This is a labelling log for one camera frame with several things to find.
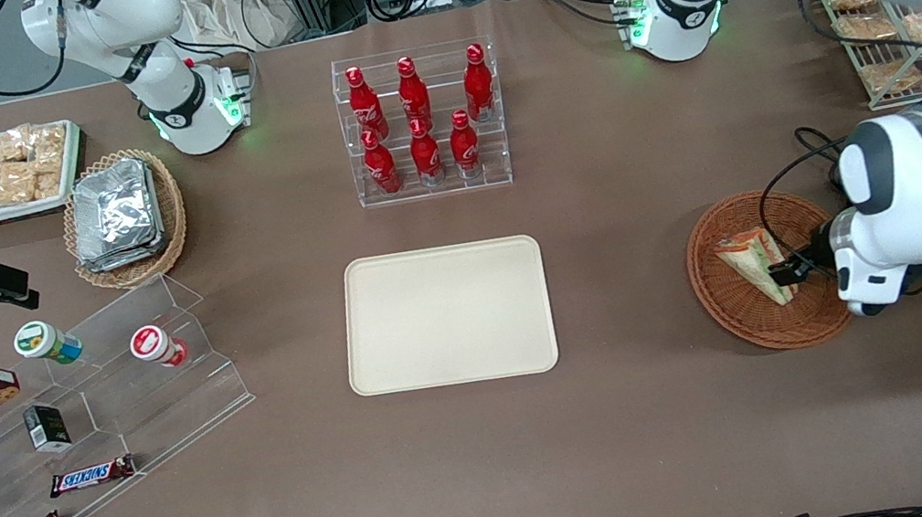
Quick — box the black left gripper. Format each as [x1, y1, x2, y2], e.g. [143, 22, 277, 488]
[761, 216, 843, 290]

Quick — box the triangular sandwich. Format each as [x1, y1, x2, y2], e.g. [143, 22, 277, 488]
[712, 222, 802, 317]

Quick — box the round brown wicker basket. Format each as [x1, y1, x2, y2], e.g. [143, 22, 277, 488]
[677, 177, 865, 364]

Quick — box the oval light wicker basket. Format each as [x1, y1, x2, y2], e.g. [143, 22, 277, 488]
[52, 142, 196, 297]

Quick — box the cream plastic tray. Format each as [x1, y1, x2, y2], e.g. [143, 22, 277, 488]
[331, 230, 563, 403]

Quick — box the white rectangular snack bin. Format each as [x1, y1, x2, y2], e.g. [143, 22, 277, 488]
[0, 118, 94, 227]

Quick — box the green lid snack cup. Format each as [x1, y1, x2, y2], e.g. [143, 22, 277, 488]
[10, 313, 86, 373]

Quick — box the clear bag of crackers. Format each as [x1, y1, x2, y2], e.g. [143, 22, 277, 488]
[0, 125, 37, 167]
[29, 122, 74, 174]
[31, 169, 69, 203]
[0, 158, 41, 208]

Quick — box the stack of foil containers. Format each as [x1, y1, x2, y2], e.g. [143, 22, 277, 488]
[63, 153, 171, 276]

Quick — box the small black carton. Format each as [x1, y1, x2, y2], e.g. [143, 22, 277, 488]
[21, 401, 74, 457]

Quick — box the red lid snack cup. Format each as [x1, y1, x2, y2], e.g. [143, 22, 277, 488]
[127, 320, 191, 374]

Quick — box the clear acrylic stepped shelf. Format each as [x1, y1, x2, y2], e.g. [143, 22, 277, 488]
[0, 262, 274, 517]

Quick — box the red cola bottle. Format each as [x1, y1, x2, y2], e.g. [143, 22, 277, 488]
[393, 54, 435, 132]
[445, 108, 485, 182]
[359, 126, 404, 198]
[344, 63, 391, 142]
[405, 116, 446, 189]
[457, 42, 499, 125]

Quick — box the clear acrylic bottle rack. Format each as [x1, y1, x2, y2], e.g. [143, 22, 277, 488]
[329, 35, 516, 211]

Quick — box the white cloth bag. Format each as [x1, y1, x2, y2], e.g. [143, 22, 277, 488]
[177, 0, 307, 62]

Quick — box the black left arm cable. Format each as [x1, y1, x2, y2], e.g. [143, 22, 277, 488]
[749, 139, 864, 271]

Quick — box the black power cable with plug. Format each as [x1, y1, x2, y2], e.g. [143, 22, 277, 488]
[794, 120, 866, 195]

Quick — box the white wire rack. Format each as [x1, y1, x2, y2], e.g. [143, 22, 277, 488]
[813, 0, 922, 117]

